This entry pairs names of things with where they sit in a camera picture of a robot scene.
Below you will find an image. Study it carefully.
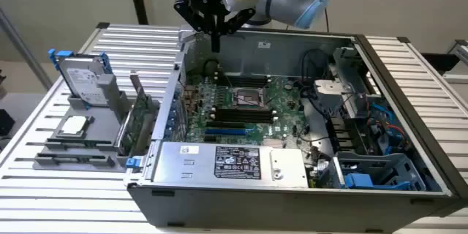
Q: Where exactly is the blue case latch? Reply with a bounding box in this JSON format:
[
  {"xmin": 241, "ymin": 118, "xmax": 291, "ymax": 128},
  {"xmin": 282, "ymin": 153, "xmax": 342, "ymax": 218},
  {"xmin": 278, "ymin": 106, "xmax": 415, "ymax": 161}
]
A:
[{"xmin": 125, "ymin": 156, "xmax": 143, "ymax": 169}]

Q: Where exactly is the red wire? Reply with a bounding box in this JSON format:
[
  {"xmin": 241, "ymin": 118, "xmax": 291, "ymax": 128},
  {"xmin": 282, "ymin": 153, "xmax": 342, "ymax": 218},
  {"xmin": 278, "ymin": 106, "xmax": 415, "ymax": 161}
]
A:
[{"xmin": 387, "ymin": 123, "xmax": 406, "ymax": 140}]

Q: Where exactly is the long black wire loop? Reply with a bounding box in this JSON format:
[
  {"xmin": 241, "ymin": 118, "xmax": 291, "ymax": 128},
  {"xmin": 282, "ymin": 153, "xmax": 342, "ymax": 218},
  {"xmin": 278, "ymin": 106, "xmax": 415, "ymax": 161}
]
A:
[{"xmin": 302, "ymin": 48, "xmax": 334, "ymax": 81}]

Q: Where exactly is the blue wire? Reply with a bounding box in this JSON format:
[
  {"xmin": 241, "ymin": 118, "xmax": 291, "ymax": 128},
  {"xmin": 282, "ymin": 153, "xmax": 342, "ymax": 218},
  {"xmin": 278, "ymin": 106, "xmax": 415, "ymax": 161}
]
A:
[{"xmin": 369, "ymin": 102, "xmax": 398, "ymax": 125}]

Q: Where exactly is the silver CPU chip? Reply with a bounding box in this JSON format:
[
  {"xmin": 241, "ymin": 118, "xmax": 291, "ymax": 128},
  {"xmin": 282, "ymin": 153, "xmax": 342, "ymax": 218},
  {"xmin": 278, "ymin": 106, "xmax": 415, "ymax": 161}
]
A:
[{"xmin": 61, "ymin": 115, "xmax": 89, "ymax": 135}]

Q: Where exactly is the aluminium frame post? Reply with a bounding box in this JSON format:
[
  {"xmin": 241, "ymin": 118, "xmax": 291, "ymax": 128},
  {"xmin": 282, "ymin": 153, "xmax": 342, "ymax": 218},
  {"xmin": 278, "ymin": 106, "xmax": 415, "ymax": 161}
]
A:
[{"xmin": 0, "ymin": 8, "xmax": 55, "ymax": 90}]

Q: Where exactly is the blue expansion slot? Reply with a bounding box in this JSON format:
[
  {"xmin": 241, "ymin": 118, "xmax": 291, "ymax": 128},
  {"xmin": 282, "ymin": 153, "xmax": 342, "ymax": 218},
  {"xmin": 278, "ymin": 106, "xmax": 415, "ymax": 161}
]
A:
[{"xmin": 205, "ymin": 128, "xmax": 247, "ymax": 136}]

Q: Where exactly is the black open PC case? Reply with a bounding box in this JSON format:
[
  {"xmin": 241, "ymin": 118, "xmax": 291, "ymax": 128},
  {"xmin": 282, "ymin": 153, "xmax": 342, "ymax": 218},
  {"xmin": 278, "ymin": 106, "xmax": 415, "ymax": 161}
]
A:
[{"xmin": 126, "ymin": 24, "xmax": 468, "ymax": 231}]

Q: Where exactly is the grey disk bay cage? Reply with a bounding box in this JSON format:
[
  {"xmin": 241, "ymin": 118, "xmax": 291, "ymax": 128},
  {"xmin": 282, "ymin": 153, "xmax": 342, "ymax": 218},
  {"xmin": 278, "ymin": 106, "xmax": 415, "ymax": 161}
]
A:
[{"xmin": 334, "ymin": 150, "xmax": 429, "ymax": 192}]

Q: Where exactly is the green graphics card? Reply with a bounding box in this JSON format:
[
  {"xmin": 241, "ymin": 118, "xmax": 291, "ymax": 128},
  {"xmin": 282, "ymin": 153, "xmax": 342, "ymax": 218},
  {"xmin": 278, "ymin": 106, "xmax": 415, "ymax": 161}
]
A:
[{"xmin": 117, "ymin": 71, "xmax": 161, "ymax": 158}]

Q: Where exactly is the metal drive bay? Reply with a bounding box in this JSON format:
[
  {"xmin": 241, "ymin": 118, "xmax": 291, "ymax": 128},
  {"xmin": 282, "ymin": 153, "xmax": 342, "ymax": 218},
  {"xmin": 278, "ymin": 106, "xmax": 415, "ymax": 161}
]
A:
[{"xmin": 314, "ymin": 47, "xmax": 385, "ymax": 118}]

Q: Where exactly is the green motherboard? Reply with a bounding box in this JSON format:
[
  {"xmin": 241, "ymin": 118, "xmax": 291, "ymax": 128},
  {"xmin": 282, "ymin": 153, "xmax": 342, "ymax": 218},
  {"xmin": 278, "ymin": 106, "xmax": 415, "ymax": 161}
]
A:
[{"xmin": 185, "ymin": 73, "xmax": 313, "ymax": 147}]

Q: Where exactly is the hard disk with blue carrier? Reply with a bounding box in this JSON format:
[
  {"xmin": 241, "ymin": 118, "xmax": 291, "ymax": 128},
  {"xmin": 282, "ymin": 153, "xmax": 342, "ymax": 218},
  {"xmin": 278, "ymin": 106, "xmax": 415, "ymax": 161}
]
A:
[{"xmin": 47, "ymin": 49, "xmax": 113, "ymax": 110}]

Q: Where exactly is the black bracket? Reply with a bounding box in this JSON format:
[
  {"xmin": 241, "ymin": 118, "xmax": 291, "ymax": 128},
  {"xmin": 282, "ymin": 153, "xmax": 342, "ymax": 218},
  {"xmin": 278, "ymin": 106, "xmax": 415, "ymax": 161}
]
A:
[{"xmin": 419, "ymin": 52, "xmax": 462, "ymax": 75}]

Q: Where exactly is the grey parts rack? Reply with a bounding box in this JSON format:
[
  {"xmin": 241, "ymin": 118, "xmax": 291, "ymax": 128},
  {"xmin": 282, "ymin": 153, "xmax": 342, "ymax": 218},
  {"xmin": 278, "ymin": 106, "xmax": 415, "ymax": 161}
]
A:
[{"xmin": 33, "ymin": 73, "xmax": 162, "ymax": 173}]

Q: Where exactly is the blue plastic bay latch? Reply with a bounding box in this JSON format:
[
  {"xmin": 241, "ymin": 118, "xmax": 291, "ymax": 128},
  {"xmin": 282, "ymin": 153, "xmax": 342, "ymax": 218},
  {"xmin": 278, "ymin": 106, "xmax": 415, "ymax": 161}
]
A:
[{"xmin": 346, "ymin": 173, "xmax": 375, "ymax": 189}]

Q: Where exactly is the black box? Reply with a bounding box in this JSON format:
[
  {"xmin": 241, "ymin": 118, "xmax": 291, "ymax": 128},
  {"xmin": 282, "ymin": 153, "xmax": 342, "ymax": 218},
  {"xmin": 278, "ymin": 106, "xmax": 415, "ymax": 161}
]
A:
[{"xmin": 0, "ymin": 109, "xmax": 17, "ymax": 136}]

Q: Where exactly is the silver power supply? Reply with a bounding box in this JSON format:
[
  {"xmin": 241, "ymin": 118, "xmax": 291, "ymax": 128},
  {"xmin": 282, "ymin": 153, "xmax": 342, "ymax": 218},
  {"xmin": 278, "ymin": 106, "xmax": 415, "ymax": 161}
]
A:
[{"xmin": 153, "ymin": 142, "xmax": 309, "ymax": 190}]

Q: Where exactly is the aluminium profile frame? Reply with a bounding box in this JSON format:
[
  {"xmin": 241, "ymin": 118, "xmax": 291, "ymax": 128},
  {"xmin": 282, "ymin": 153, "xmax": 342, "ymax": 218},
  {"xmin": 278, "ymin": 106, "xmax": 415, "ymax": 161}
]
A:
[{"xmin": 442, "ymin": 38, "xmax": 468, "ymax": 84}]

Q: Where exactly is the metal CPU socket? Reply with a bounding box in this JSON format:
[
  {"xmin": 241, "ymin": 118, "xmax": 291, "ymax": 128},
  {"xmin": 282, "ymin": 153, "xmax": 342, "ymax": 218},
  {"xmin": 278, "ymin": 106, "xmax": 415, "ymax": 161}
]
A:
[{"xmin": 229, "ymin": 87, "xmax": 270, "ymax": 107}]

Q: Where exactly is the short black wire loop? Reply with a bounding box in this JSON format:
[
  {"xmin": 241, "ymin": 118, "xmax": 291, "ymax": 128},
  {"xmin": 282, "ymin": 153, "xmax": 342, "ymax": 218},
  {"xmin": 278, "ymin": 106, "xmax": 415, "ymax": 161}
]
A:
[{"xmin": 203, "ymin": 58, "xmax": 221, "ymax": 75}]

